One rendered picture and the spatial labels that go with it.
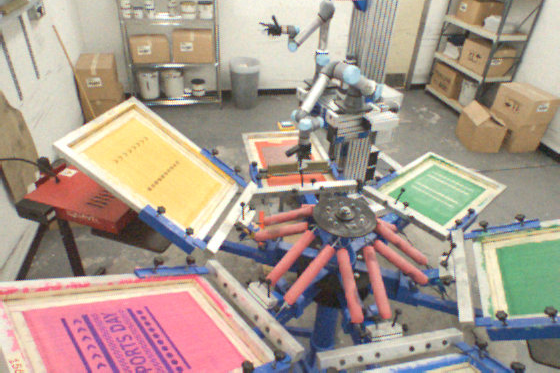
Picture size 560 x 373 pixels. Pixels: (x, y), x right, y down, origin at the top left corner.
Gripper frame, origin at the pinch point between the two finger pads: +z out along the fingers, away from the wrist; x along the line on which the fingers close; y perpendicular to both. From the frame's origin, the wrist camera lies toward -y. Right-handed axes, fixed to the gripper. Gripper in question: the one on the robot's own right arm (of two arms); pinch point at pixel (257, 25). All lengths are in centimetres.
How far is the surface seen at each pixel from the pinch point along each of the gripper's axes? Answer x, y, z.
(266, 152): -94, 60, -12
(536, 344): -245, 40, -134
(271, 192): -154, 43, -16
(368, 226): -209, 8, -60
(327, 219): -205, 9, -42
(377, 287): -233, 19, -62
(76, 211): -185, 32, 85
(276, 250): -199, 40, -20
